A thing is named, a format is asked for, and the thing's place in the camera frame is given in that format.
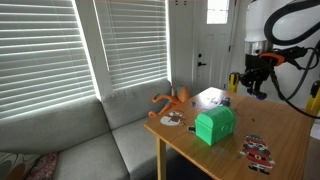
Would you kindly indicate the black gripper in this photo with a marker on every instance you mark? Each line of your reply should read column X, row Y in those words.
column 257, row 70

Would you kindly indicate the blue toy car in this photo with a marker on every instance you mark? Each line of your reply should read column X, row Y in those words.
column 261, row 95

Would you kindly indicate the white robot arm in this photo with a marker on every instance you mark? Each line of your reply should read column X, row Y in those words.
column 273, row 30

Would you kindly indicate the small dark toy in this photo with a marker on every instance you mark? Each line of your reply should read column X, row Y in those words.
column 225, row 101

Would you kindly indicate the orange toy octopus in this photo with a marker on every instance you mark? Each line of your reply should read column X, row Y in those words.
column 177, row 96

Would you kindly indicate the yellow black tripod leg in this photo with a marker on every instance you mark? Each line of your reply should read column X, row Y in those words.
column 234, row 78

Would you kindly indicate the white front door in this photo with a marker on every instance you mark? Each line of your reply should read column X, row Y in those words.
column 213, row 30

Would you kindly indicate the yellow black stand right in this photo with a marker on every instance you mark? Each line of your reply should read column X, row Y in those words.
column 313, row 104

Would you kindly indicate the green treasure chest box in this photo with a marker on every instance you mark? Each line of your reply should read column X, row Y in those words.
column 215, row 124

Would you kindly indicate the wooden table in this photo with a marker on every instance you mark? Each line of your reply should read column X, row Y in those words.
column 285, row 131

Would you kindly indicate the black small item by chest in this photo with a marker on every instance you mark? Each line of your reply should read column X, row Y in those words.
column 191, row 128

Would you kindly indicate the right window blind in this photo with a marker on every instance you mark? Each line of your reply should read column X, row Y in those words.
column 134, row 35

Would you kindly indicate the window blind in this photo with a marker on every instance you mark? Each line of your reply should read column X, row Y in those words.
column 134, row 35
column 43, row 61

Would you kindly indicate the grey sectional sofa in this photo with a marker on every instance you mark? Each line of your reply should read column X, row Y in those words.
column 95, row 139

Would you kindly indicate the left window blind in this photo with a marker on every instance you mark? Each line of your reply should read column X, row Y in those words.
column 43, row 61

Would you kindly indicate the red patterned cushion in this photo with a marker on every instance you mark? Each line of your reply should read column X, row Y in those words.
column 44, row 168

